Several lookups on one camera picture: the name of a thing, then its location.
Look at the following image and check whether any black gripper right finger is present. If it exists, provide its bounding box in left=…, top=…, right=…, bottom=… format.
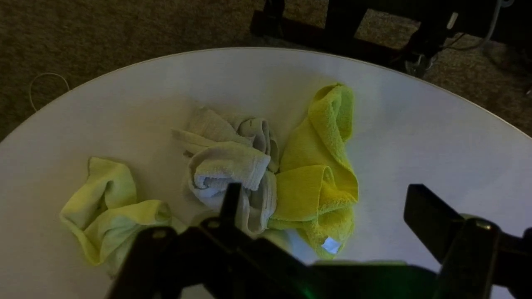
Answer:
left=400, top=182, right=532, bottom=299

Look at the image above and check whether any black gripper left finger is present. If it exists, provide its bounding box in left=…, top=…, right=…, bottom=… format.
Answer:
left=104, top=180, right=314, bottom=299

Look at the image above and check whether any bright yellow cloth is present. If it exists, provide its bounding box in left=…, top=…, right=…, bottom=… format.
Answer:
left=264, top=81, right=362, bottom=257

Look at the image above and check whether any pale green cloth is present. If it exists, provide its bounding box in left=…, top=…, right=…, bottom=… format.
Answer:
left=58, top=155, right=189, bottom=278

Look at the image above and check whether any grey white cloth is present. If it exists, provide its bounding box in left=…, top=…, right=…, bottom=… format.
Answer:
left=171, top=106, right=282, bottom=237

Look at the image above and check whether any thin white floor cable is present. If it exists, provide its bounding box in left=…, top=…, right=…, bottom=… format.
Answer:
left=25, top=71, right=71, bottom=112

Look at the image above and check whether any grey floor cable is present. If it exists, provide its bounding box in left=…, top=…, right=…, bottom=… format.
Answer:
left=440, top=0, right=518, bottom=56

